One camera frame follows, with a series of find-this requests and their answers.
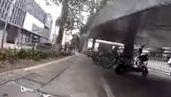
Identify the large tree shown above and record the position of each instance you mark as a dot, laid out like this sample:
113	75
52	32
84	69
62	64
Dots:
62	26

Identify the grey paved footpath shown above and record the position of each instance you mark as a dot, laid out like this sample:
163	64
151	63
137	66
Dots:
67	82

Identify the row of trees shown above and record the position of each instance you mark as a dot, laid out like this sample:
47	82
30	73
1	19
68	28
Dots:
82	34

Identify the thin pole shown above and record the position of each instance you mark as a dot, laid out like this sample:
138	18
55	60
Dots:
5	27

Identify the black scooter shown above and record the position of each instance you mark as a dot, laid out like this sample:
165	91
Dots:
130	68

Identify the grey concrete overpass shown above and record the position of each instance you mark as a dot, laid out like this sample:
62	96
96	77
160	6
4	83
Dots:
147	14

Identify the white railing fence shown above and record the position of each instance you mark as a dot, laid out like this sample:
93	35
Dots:
161	66

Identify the row of parked bicycles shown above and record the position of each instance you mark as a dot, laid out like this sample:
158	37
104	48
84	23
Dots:
105	58

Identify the low green hedge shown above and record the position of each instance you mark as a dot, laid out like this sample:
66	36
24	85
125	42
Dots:
4	54

